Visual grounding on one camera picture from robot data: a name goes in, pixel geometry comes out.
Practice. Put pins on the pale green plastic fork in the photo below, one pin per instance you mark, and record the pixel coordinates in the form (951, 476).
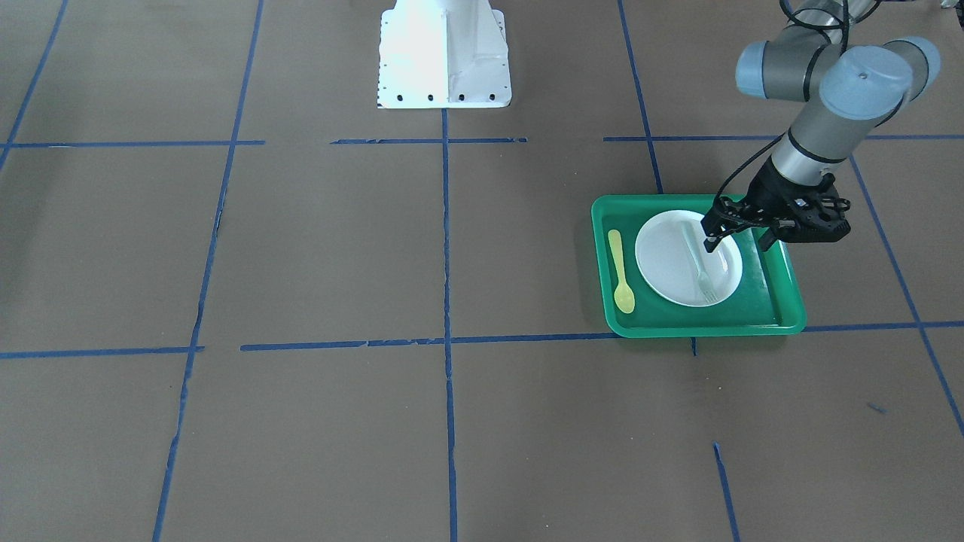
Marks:
(703, 281)

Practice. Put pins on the white round plate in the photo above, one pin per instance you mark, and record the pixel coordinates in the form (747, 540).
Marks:
(663, 260)

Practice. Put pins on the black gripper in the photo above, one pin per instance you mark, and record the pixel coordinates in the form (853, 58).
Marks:
(769, 191)

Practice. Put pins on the yellow plastic spoon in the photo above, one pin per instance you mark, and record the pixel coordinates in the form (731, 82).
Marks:
(623, 295)

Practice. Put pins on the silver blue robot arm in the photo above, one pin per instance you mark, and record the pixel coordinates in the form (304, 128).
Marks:
(846, 91)

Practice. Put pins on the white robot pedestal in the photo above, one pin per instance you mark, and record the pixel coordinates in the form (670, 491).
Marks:
(443, 54)

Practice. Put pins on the green plastic tray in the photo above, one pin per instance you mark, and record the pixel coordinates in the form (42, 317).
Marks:
(767, 301)

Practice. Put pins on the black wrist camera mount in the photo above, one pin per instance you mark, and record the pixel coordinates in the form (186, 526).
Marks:
(818, 213)

